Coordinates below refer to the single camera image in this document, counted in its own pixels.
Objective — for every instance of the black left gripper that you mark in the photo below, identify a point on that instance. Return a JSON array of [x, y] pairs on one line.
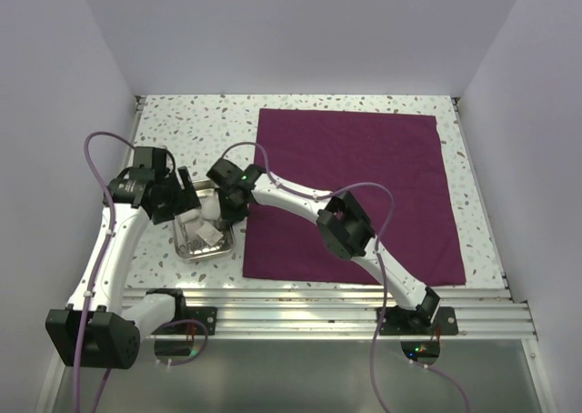
[[186, 197]]

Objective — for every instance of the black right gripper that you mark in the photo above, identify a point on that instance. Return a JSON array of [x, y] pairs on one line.
[[228, 216]]

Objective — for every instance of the white gauze pad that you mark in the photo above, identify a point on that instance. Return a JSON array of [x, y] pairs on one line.
[[190, 221], [210, 208]]

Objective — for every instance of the clear plastic sachet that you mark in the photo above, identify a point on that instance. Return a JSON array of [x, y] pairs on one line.
[[209, 234]]

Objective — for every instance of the steel instrument tray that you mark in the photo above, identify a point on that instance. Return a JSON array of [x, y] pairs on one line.
[[192, 248]]

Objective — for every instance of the purple cloth mat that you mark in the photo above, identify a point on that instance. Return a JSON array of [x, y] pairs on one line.
[[396, 168]]

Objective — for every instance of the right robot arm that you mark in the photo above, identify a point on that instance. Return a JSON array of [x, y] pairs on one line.
[[345, 227]]

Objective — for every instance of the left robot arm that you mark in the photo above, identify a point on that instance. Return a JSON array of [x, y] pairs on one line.
[[93, 330]]

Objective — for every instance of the aluminium rail frame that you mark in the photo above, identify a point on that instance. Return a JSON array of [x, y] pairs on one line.
[[199, 125]]

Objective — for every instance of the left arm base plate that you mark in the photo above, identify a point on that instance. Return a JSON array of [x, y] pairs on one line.
[[189, 321]]

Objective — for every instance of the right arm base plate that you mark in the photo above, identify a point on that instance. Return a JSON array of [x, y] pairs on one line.
[[399, 322]]

